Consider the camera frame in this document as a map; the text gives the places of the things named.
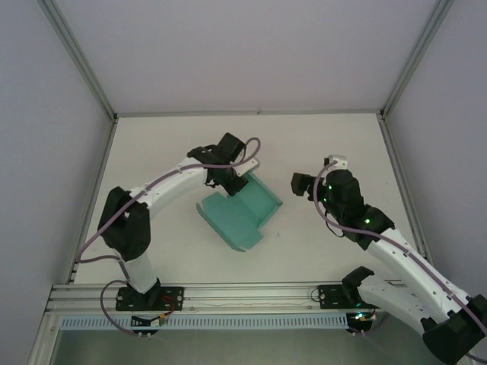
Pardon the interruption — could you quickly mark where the aluminium mounting rail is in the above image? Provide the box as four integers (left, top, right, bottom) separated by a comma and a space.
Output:
45, 280, 404, 314

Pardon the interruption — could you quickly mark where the aluminium frame side rail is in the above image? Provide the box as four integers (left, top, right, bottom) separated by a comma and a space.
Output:
65, 117, 119, 285
379, 113, 434, 262

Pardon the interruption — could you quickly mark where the white slotted cable duct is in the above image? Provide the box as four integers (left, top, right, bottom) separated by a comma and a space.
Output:
60, 313, 349, 332

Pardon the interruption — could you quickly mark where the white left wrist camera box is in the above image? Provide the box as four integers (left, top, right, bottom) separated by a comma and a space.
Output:
237, 157, 261, 178

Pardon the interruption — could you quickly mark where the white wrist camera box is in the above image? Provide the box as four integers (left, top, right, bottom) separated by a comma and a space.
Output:
323, 153, 349, 170
237, 157, 261, 178

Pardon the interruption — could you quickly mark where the teal paper box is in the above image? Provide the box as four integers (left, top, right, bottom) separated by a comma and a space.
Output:
196, 170, 284, 253

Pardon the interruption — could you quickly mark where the aluminium frame back rail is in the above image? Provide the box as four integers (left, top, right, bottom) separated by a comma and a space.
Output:
115, 109, 384, 117

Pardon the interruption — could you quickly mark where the small wired connector board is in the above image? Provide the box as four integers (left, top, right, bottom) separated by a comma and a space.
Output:
349, 309, 378, 325
130, 311, 171, 329

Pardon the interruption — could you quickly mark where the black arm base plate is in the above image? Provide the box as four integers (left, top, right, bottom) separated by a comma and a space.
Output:
115, 284, 186, 312
317, 284, 367, 309

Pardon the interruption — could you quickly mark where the aluminium frame corner post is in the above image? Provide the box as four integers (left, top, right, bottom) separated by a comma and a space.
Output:
380, 0, 457, 119
37, 0, 118, 122

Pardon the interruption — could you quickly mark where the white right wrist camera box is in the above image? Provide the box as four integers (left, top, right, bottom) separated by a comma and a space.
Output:
323, 153, 349, 170

